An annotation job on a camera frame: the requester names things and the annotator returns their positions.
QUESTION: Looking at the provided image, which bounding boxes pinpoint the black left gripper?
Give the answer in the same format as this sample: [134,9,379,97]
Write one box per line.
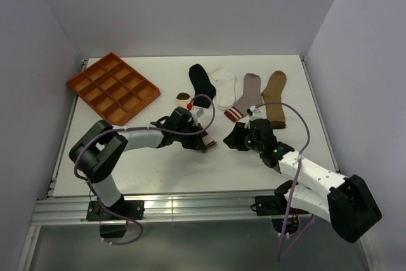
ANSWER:
[175,122,206,151]

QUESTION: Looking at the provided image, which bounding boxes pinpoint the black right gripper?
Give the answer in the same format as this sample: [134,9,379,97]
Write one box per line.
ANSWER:
[223,122,264,154]

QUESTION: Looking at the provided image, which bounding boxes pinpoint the cream brown striped sock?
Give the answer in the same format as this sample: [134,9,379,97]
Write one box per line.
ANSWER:
[176,92,217,153]

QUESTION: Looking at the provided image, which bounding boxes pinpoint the black sock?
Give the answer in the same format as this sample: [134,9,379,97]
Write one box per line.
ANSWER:
[188,63,216,109]

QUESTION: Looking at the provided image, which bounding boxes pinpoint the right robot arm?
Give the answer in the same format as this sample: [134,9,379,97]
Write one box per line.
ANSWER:
[223,119,383,243]

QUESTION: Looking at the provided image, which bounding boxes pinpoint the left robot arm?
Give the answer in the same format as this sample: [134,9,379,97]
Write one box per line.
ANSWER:
[69,107,206,220]

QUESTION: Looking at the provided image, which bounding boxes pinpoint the grey sock red stripes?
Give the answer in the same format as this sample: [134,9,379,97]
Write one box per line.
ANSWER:
[225,73,263,122]

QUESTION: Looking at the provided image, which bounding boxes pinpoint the tan brown sock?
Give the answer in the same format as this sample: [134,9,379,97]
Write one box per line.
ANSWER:
[261,70,287,129]

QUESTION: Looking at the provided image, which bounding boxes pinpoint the white sock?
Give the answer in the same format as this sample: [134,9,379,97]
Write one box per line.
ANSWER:
[209,66,237,110]

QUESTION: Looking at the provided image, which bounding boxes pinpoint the orange compartment tray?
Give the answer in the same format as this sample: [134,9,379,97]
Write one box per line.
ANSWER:
[67,53,160,126]

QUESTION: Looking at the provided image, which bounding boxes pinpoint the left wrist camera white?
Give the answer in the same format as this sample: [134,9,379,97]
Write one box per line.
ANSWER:
[187,103,204,125]

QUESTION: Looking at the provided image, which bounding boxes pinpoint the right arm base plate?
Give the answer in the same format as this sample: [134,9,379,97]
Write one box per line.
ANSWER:
[250,195,287,216]

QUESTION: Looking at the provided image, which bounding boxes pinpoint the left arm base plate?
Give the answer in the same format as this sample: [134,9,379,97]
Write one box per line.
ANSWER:
[86,200,145,221]

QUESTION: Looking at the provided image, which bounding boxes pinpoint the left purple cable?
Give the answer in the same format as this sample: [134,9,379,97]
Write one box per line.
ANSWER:
[73,93,217,246]

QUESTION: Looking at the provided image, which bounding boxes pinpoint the aluminium frame rail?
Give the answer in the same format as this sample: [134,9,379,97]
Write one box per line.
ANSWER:
[30,190,273,226]

